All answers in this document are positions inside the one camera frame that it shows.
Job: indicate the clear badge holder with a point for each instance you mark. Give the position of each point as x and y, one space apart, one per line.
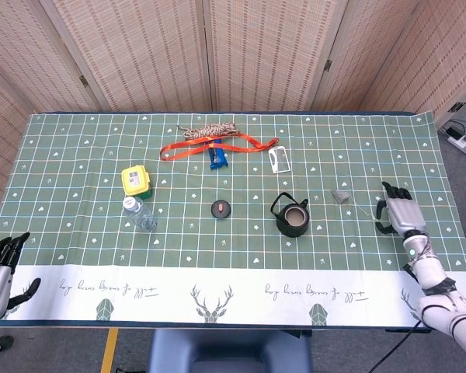
279 160

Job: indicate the yellow-lidded green box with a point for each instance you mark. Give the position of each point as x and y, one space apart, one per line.
135 180

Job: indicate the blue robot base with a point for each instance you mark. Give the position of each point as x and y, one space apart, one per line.
229 351

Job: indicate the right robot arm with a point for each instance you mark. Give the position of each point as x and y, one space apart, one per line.
431 279

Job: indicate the woven folding screen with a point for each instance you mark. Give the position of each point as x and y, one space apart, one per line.
151 50

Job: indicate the brass screen hinge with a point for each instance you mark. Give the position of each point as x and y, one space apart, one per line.
84 81
327 65

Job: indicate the black caster wheel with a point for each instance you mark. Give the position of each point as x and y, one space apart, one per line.
4 344

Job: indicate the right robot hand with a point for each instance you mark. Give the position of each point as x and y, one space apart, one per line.
405 213

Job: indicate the black cast-iron teapot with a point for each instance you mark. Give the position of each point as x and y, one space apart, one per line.
291 230

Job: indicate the clear plastic water bottle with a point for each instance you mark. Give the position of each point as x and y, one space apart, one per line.
141 217

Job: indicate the green grid deer tablecloth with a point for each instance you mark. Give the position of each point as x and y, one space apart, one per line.
233 248

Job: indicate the blue clip object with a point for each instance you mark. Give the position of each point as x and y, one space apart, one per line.
219 161

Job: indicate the black teapot lid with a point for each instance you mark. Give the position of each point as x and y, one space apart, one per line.
220 209

